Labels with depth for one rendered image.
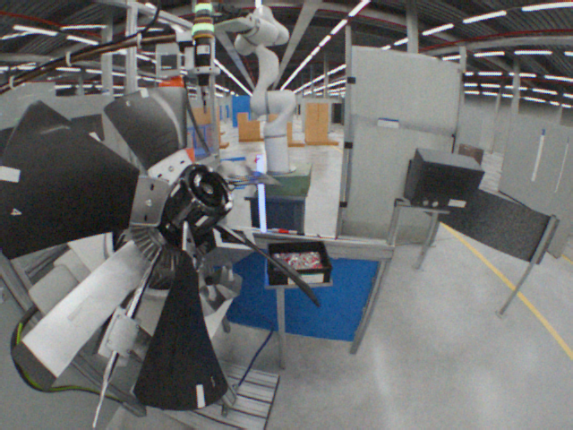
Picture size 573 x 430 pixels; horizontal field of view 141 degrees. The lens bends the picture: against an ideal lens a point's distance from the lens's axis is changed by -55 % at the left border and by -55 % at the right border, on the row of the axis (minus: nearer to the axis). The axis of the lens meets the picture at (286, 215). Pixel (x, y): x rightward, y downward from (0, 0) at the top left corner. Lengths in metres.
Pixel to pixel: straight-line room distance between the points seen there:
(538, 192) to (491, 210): 4.39
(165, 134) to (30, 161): 0.30
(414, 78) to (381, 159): 0.87
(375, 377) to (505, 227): 1.40
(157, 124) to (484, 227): 2.02
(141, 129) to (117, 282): 0.33
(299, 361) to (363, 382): 0.42
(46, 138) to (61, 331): 0.28
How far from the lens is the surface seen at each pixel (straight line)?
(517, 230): 2.01
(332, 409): 1.42
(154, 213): 0.43
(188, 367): 0.32
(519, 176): 6.52
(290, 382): 1.46
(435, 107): 2.43
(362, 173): 2.32
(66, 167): 0.38
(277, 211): 1.16
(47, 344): 0.42
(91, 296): 0.43
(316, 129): 8.68
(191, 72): 0.50
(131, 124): 0.59
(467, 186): 0.92
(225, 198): 0.45
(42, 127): 0.40
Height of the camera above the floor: 1.36
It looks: 27 degrees down
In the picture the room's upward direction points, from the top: straight up
